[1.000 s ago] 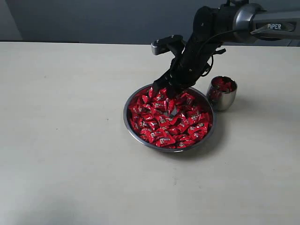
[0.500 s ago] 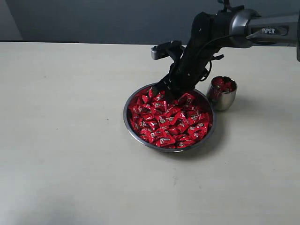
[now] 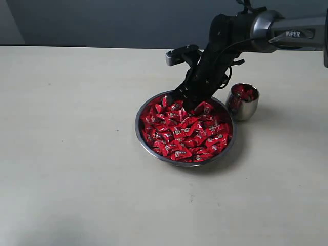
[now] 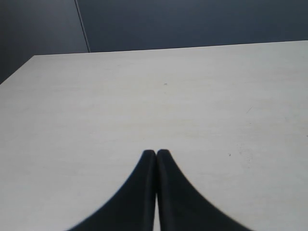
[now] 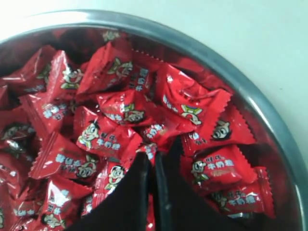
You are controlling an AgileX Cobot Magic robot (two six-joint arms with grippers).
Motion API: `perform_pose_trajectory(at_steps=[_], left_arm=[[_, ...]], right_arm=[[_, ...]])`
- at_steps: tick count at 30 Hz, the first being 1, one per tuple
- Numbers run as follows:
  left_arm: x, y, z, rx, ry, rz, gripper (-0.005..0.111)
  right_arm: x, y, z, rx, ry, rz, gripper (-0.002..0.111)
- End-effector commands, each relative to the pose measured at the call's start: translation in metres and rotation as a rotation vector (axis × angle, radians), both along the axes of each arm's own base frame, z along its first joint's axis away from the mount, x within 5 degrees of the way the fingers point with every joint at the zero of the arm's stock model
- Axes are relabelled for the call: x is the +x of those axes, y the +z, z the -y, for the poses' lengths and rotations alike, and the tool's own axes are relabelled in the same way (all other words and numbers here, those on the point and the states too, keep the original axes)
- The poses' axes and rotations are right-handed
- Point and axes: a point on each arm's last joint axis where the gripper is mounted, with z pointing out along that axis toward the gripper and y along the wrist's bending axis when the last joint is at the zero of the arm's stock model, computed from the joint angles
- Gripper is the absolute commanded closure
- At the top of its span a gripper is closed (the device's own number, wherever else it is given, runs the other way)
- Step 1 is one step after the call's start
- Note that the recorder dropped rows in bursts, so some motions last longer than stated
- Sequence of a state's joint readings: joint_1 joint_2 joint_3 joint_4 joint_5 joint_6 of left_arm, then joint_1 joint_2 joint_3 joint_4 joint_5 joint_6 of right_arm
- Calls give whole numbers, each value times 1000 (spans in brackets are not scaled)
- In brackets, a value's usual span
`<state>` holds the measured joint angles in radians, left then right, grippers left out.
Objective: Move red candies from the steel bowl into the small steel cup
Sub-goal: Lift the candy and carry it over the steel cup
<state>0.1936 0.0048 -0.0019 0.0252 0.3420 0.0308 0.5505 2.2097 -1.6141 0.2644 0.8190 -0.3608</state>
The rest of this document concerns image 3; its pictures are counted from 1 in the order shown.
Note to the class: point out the small steel cup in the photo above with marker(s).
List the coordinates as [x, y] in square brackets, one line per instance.
[239, 109]

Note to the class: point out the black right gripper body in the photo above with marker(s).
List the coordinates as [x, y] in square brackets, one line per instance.
[204, 78]

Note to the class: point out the round steel bowl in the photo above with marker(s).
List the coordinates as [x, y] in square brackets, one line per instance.
[207, 135]

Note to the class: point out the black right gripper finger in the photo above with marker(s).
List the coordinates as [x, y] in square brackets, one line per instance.
[173, 96]
[192, 106]

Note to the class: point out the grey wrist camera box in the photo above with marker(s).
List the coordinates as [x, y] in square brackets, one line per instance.
[189, 54]

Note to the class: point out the red wrapped candy front-left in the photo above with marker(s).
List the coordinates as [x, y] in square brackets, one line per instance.
[167, 149]

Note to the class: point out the red candy inside cup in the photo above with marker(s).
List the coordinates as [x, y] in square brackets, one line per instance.
[247, 95]

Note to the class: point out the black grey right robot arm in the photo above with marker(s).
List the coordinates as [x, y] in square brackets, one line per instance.
[259, 31]

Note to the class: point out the red candy atop cup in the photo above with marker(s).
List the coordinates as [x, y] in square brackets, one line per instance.
[238, 90]

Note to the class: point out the red wrapped candy front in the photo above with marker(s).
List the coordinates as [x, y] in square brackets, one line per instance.
[180, 154]

